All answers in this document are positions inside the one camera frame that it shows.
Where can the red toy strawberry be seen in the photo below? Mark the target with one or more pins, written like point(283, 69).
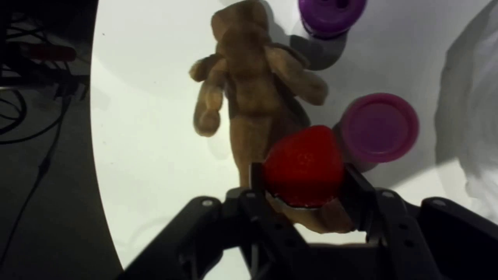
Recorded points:
point(304, 166)

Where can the pink lid dough tub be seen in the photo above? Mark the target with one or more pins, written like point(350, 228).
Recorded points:
point(379, 127)

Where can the purple plastic cup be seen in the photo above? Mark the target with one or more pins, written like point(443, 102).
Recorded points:
point(332, 17)

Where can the clear white plastic bag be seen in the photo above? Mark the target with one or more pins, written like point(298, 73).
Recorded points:
point(473, 104)

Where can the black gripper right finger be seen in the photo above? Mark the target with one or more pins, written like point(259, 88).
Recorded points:
point(441, 244)

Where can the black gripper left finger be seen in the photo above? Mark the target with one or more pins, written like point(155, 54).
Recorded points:
point(208, 234)

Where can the brown plush moose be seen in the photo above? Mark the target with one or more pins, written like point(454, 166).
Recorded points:
point(250, 79)

